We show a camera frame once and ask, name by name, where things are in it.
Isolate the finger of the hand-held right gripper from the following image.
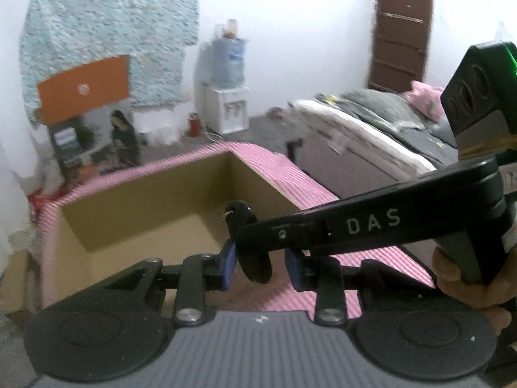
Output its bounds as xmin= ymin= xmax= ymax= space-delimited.
xmin=236 ymin=206 xmax=330 ymax=257

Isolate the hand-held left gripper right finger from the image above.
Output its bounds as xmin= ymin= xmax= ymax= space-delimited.
xmin=284 ymin=248 xmax=439 ymax=327

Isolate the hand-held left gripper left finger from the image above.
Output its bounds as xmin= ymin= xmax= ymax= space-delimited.
xmin=87 ymin=239 xmax=237 ymax=328

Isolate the black key fob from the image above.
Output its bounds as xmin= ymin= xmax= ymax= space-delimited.
xmin=223 ymin=201 xmax=272 ymax=284

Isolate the brown cardboard box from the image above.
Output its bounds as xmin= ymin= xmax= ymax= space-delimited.
xmin=8 ymin=145 xmax=308 ymax=316

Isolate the person's right hand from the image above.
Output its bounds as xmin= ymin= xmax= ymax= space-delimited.
xmin=432 ymin=232 xmax=517 ymax=337

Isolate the bed base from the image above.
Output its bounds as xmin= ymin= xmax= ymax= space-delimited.
xmin=301 ymin=127 xmax=421 ymax=199

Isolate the pink pillow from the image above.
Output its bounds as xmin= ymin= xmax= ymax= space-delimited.
xmin=404 ymin=81 xmax=447 ymax=123

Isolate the grey blanket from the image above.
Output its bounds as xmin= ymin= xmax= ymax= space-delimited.
xmin=339 ymin=89 xmax=460 ymax=163

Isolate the white mattress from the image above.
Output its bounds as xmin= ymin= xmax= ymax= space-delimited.
xmin=291 ymin=99 xmax=438 ymax=180

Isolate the white water dispenser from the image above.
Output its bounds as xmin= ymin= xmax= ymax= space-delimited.
xmin=202 ymin=83 xmax=249 ymax=135

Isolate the white plastic bag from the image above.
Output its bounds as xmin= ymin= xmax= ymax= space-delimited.
xmin=139 ymin=125 xmax=181 ymax=147

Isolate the brown door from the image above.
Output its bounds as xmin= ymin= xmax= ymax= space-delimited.
xmin=367 ymin=0 xmax=434 ymax=94

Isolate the blue water bottle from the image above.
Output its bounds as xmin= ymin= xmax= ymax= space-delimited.
xmin=208 ymin=36 xmax=247 ymax=89

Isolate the red packet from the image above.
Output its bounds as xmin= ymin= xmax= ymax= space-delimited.
xmin=27 ymin=192 xmax=52 ymax=211

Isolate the white curtain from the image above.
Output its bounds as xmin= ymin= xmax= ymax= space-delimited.
xmin=0 ymin=137 xmax=46 ymax=312

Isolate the printed carton with orange top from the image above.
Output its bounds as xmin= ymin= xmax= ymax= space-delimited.
xmin=36 ymin=54 xmax=142 ymax=187

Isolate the teal patterned wall cloth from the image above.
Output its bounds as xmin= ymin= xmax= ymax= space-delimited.
xmin=18 ymin=0 xmax=200 ymax=124

